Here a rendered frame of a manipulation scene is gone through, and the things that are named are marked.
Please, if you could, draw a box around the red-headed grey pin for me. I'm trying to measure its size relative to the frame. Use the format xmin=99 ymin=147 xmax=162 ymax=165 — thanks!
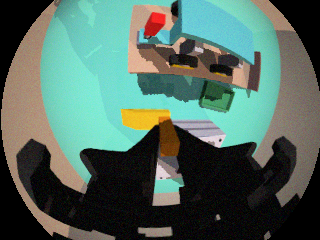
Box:
xmin=144 ymin=12 xmax=167 ymax=39

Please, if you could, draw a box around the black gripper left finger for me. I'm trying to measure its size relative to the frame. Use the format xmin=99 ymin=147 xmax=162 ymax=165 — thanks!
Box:
xmin=79 ymin=124 xmax=160 ymax=207

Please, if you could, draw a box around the small wheeled trolley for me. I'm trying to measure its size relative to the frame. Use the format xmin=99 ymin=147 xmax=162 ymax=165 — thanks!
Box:
xmin=139 ymin=0 xmax=255 ymax=77

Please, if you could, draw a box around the brown wooden ramp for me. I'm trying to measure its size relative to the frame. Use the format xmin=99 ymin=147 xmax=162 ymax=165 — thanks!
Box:
xmin=128 ymin=4 xmax=261 ymax=92

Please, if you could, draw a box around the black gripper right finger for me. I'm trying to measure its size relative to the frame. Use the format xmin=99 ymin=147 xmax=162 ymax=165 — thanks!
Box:
xmin=173 ymin=124 xmax=256 ymax=203

